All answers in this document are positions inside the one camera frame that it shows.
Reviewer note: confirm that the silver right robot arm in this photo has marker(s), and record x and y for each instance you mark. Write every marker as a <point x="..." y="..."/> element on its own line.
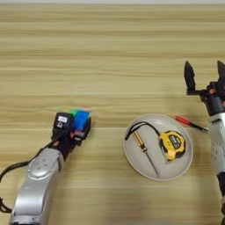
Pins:
<point x="218" y="146"/>

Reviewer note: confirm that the yellow black tape measure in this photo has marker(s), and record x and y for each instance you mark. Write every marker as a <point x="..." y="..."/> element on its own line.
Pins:
<point x="172" y="144"/>

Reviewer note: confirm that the round white plate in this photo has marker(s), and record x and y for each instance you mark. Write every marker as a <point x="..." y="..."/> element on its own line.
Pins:
<point x="137" y="158"/>

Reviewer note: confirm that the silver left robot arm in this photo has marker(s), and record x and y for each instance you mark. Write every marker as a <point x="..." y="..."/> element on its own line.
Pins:
<point x="38" y="184"/>

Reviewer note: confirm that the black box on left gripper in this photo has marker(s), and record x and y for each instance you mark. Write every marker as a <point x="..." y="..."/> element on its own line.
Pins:
<point x="63" y="123"/>

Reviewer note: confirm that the red black pen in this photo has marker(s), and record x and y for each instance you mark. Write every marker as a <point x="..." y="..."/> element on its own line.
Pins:
<point x="187" y="122"/>

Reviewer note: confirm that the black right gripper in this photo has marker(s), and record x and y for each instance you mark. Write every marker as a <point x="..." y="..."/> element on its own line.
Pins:
<point x="215" y="104"/>

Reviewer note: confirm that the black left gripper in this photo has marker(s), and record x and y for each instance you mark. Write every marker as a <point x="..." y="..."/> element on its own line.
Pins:
<point x="66" y="145"/>

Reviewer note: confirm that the multicolour puzzle cube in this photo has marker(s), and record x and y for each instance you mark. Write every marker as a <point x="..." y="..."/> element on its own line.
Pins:
<point x="80" y="120"/>

